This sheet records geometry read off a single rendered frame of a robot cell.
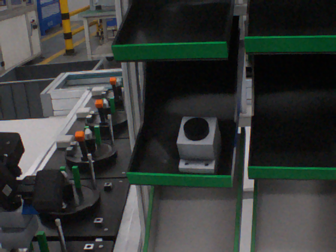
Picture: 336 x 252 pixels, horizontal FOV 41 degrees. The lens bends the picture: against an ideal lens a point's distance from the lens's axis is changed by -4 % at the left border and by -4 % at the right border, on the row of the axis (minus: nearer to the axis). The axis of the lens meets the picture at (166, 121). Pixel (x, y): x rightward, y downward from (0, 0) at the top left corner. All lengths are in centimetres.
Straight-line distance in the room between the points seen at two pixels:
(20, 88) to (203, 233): 215
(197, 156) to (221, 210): 16
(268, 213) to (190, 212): 12
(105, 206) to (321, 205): 47
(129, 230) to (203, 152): 42
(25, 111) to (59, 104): 84
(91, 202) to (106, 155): 23
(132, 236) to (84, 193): 17
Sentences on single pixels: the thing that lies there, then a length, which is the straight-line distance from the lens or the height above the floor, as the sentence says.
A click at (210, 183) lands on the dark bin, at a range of 57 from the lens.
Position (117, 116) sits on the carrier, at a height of 99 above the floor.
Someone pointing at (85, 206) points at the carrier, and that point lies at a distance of 97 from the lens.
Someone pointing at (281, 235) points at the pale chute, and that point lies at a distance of 70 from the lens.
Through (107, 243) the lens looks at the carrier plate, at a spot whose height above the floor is 97.
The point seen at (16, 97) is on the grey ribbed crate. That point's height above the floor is 75.
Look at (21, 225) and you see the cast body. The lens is 74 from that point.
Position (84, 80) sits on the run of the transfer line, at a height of 94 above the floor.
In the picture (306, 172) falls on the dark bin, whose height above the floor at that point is 120.
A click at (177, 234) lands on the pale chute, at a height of 107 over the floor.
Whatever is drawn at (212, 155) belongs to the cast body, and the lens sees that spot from 55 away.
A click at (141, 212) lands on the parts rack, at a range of 73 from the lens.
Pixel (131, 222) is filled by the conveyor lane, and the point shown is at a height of 95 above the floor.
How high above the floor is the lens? 147
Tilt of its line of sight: 20 degrees down
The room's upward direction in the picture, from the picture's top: 5 degrees counter-clockwise
